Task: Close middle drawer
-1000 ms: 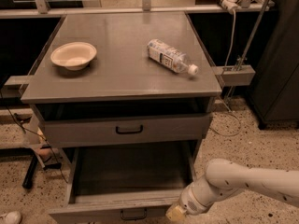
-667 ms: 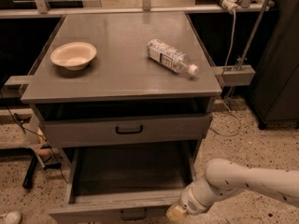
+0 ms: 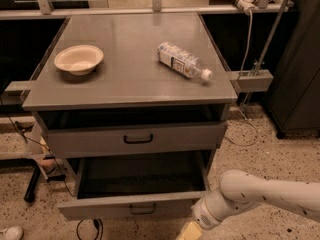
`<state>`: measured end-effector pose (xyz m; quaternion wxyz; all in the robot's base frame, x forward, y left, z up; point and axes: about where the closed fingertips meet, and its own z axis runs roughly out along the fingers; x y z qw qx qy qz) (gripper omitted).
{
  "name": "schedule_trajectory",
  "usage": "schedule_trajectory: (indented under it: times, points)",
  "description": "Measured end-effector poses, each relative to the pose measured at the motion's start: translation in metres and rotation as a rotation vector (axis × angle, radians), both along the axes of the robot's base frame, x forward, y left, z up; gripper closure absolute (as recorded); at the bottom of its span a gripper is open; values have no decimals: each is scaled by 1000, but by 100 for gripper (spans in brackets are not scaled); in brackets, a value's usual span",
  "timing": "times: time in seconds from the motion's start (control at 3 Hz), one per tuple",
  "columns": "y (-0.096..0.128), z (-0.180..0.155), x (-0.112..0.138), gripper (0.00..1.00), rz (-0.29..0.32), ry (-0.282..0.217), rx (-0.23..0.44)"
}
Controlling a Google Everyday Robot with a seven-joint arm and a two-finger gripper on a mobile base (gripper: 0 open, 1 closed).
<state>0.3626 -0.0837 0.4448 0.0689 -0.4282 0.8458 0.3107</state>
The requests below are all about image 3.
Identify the dark cabinet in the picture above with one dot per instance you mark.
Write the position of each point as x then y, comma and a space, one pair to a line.
293, 99

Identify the clear plastic water bottle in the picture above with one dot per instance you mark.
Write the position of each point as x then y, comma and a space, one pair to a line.
182, 62

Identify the grey drawer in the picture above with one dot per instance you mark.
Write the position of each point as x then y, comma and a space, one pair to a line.
138, 139
139, 185

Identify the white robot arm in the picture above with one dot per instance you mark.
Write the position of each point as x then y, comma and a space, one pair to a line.
239, 191

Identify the white paper bowl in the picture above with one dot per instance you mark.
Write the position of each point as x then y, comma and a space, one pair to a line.
79, 60

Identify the grey drawer cabinet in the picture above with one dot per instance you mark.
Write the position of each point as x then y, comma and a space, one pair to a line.
131, 87

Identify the black clamp tool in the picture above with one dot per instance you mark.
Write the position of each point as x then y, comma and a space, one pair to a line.
49, 168

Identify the white shoe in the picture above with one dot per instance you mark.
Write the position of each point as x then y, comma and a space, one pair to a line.
12, 233

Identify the padded gripper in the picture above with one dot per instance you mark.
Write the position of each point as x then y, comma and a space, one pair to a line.
202, 215

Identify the grey side bracket block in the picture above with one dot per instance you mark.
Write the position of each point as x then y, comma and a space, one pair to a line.
248, 83

